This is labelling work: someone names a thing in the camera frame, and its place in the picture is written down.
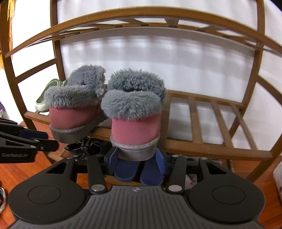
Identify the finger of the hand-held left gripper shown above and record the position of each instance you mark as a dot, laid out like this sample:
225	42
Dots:
48	145
30	133

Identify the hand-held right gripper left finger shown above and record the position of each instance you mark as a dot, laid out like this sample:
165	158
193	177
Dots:
113	160

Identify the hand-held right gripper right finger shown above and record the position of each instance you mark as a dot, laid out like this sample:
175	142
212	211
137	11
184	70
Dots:
160	160

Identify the blue rubber slide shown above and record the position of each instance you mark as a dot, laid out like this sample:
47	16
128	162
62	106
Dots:
152	174
125	171

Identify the black lace sandal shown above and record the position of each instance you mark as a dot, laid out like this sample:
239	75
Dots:
73	147

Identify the pale green clog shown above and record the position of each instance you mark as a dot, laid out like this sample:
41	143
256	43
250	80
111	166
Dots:
41	103
64	82

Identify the pink grey fur slipper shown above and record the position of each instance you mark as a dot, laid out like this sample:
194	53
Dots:
134	130
70	114

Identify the brown wooden shoe rack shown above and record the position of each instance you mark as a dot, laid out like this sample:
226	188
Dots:
141	15

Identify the red banner gold fringe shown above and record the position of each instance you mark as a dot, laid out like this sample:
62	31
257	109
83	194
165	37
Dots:
12	28

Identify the white plastic bag purple print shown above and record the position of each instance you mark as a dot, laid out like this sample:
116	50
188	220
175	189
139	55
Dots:
278	176

